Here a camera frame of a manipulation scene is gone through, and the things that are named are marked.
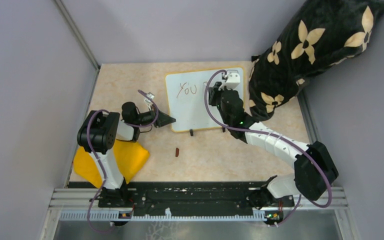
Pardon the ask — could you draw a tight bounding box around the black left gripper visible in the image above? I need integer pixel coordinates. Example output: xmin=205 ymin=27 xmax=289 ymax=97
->
xmin=134 ymin=103 xmax=176 ymax=128

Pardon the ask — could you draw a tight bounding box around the yellow-framed whiteboard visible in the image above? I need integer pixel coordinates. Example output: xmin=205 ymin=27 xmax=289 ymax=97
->
xmin=164 ymin=66 xmax=246 ymax=133

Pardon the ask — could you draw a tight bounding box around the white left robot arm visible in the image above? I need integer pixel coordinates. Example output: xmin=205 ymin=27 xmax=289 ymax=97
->
xmin=73 ymin=101 xmax=176 ymax=207

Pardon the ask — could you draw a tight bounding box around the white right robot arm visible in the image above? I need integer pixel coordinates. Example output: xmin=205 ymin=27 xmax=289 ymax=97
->
xmin=204 ymin=81 xmax=339 ymax=206

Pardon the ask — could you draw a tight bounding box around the yellow folded cloth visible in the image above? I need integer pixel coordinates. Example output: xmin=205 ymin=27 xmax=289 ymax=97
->
xmin=73 ymin=140 xmax=150 ymax=188

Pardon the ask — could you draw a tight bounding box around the black floral pillow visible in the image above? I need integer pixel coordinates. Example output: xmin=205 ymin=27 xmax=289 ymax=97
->
xmin=248 ymin=0 xmax=384 ymax=122

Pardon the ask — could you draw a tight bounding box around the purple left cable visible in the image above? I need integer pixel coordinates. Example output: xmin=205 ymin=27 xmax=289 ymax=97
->
xmin=85 ymin=89 xmax=160 ymax=233

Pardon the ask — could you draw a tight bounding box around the purple cable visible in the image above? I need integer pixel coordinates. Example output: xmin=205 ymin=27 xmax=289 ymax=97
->
xmin=85 ymin=89 xmax=160 ymax=233
xmin=204 ymin=69 xmax=333 ymax=227

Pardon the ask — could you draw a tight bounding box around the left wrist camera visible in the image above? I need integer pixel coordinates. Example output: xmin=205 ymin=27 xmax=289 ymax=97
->
xmin=144 ymin=92 xmax=155 ymax=108

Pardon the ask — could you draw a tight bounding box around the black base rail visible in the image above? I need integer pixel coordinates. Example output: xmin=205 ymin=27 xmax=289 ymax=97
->
xmin=59 ymin=180 xmax=296 ymax=226

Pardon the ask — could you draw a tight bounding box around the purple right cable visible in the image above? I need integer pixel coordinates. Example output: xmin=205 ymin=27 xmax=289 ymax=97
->
xmin=204 ymin=69 xmax=333 ymax=227

